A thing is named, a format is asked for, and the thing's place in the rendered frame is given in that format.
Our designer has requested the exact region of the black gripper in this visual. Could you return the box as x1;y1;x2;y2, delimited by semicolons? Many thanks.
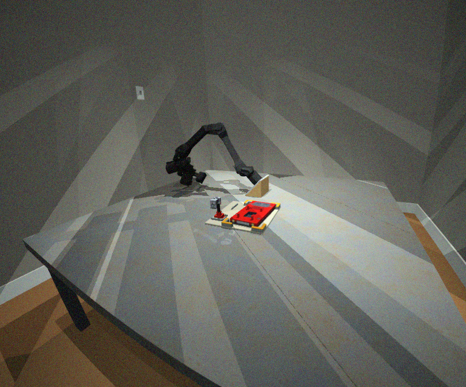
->
177;165;206;184

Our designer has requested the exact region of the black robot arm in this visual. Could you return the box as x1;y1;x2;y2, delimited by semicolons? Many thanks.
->
166;122;262;186

